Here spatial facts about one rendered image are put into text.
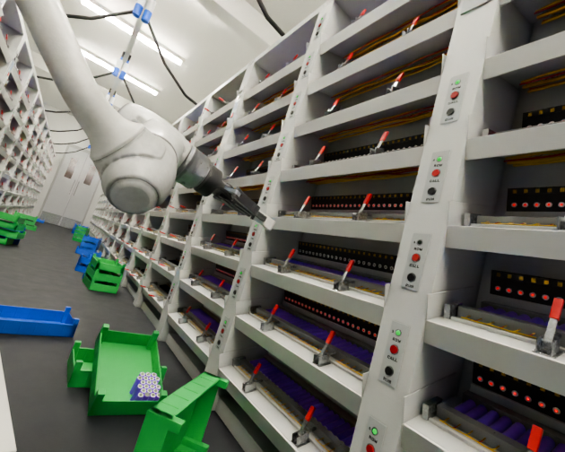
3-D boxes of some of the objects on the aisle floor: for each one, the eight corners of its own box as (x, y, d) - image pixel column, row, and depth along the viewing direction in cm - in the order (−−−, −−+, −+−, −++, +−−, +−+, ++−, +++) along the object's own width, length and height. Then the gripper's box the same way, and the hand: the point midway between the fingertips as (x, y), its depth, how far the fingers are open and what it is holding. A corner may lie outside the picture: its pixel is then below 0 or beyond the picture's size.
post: (204, 411, 110) (335, -6, 135) (195, 397, 118) (321, 5, 143) (251, 410, 121) (364, 24, 146) (240, 397, 129) (350, 33, 154)
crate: (66, 387, 99) (76, 361, 100) (66, 361, 115) (75, 340, 117) (160, 389, 115) (167, 368, 116) (148, 367, 132) (155, 348, 133)
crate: (111, 516, 60) (147, 409, 63) (182, 441, 90) (204, 370, 92) (146, 534, 59) (182, 424, 62) (207, 452, 88) (230, 380, 91)
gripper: (184, 189, 79) (254, 236, 91) (203, 186, 68) (279, 239, 80) (199, 165, 81) (265, 214, 93) (220, 159, 70) (291, 215, 82)
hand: (263, 220), depth 85 cm, fingers closed
